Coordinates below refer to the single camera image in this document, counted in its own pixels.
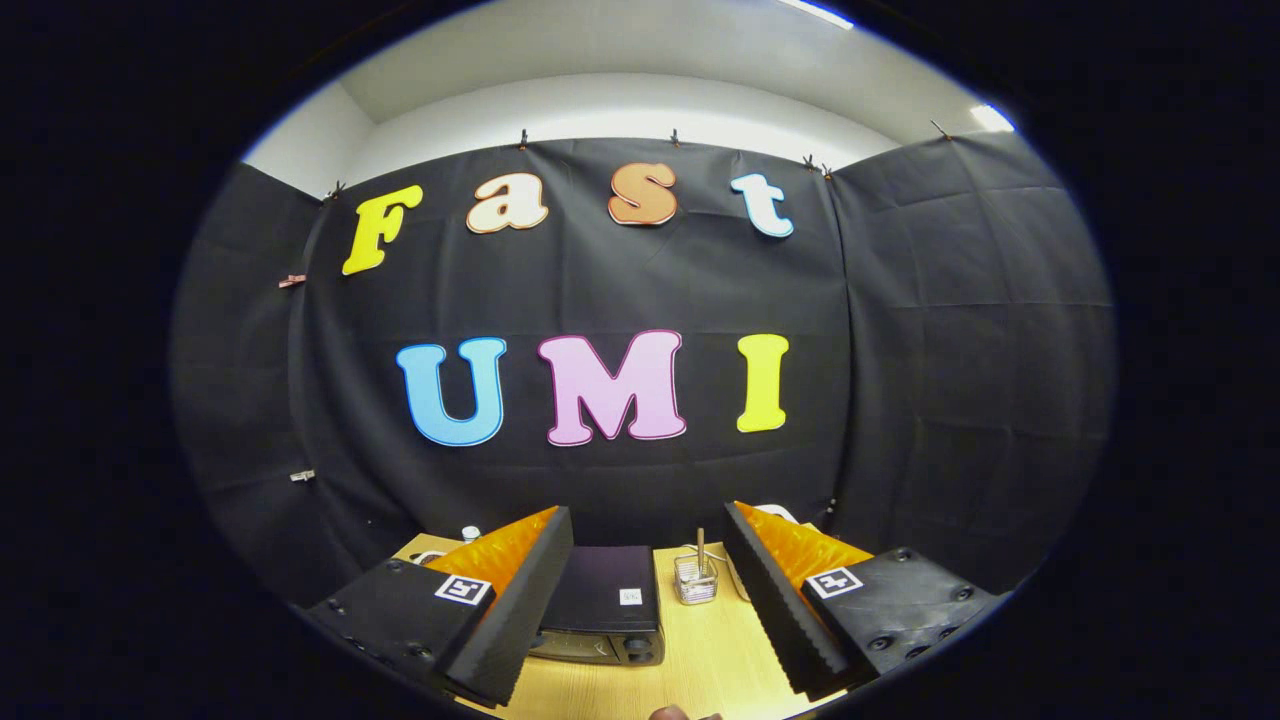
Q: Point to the small ceiling light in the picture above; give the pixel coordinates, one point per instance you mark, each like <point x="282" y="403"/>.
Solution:
<point x="992" y="118"/>

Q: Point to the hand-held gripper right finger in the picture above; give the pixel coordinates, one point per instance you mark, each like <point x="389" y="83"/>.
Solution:
<point x="770" y="610"/>

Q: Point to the black toaster oven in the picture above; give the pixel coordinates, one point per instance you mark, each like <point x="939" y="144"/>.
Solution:
<point x="600" y="590"/>

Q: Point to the black backdrop cloth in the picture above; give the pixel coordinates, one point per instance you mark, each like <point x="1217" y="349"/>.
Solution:
<point x="950" y="350"/>

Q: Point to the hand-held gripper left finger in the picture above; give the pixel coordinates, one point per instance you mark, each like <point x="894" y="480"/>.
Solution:
<point x="525" y="610"/>

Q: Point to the long ceiling light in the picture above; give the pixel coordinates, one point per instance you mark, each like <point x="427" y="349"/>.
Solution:
<point x="815" y="12"/>

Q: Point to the wooden stick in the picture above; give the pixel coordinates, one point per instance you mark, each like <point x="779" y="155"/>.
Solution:
<point x="700" y="545"/>

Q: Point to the white toaster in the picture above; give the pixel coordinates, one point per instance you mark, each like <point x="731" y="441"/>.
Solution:
<point x="783" y="512"/>

